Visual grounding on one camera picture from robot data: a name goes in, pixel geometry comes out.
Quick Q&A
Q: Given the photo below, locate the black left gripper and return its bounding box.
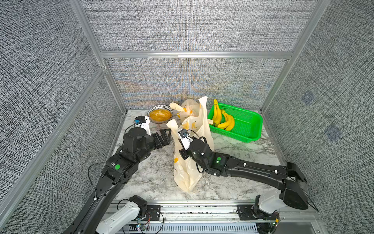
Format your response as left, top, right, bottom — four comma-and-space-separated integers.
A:
136, 127, 171, 164

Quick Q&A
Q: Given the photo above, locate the banana print plastic bag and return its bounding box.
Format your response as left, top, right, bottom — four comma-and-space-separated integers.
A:
169, 99, 200, 122
167, 96, 214, 193

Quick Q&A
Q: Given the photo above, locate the yellow banana bunch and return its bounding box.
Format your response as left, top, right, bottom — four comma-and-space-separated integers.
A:
217, 110, 235, 131
212, 99, 222, 127

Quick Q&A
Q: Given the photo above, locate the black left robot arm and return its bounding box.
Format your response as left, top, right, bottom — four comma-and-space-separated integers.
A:
65, 127, 171, 234

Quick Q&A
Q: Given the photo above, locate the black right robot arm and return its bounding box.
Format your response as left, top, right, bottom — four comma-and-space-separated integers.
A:
179, 136, 309, 214

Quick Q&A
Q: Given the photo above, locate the patterned bowl with yellow food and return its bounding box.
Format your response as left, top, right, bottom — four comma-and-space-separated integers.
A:
147, 105, 173, 124

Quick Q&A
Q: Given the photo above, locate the green plastic basket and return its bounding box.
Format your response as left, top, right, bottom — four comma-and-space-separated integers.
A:
209, 103, 263, 143

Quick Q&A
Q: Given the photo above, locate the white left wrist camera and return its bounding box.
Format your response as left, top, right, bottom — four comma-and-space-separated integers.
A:
134, 116, 151, 135

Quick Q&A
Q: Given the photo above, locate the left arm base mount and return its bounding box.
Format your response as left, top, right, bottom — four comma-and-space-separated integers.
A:
129, 195, 161, 221

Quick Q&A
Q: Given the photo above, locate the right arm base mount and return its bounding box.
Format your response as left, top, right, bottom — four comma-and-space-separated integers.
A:
236, 195, 279, 220

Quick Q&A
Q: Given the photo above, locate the aluminium front rail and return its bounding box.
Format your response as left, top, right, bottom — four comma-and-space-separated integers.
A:
74, 200, 322, 234

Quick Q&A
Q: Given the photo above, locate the aluminium enclosure frame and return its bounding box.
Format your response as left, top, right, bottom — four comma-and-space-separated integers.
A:
1, 1, 330, 226

